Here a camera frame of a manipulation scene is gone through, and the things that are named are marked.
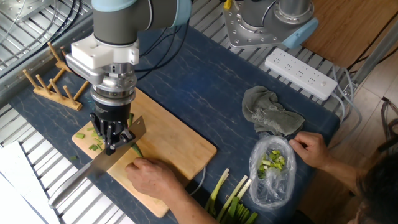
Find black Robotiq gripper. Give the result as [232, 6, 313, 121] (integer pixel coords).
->
[89, 102, 136, 156]

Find long green scallion leaves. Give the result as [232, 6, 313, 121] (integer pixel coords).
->
[132, 143, 144, 158]

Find steel cleaver knife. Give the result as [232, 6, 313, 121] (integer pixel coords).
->
[48, 115, 147, 210]

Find clear plastic bag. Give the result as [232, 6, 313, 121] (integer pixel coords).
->
[248, 133, 297, 210]

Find person's left hand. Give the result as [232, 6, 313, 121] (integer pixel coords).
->
[124, 157, 185, 202]

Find person's right hand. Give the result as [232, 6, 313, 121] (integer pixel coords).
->
[289, 131, 332, 170]

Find chopped scallion pieces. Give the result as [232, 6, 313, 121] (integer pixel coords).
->
[68, 113, 134, 162]
[257, 149, 286, 180]

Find wooden cutting board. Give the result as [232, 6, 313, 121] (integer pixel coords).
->
[72, 88, 218, 218]

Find wooden peg rack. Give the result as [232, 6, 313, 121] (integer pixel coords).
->
[22, 42, 91, 112]

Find scallion stalk with white end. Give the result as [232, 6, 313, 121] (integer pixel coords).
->
[216, 174, 249, 223]
[223, 177, 253, 223]
[204, 167, 230, 217]

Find white paper sheets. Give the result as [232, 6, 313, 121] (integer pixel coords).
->
[0, 141, 60, 224]

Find bunch of green scallion stalks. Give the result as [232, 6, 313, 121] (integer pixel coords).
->
[216, 195, 259, 224]

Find grey-green cloth rag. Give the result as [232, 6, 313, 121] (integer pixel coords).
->
[241, 85, 306, 136]

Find metal plate with holes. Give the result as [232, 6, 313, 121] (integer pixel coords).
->
[0, 0, 55, 23]

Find white power strip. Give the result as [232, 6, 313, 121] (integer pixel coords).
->
[264, 47, 339, 101]

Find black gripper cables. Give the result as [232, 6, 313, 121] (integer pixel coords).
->
[0, 0, 190, 82]

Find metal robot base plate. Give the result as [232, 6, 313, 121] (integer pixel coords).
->
[222, 0, 313, 50]

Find white power cables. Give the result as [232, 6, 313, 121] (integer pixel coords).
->
[329, 65, 363, 150]

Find slanted aluminium frame beam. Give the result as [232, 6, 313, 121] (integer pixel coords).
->
[349, 18, 398, 90]

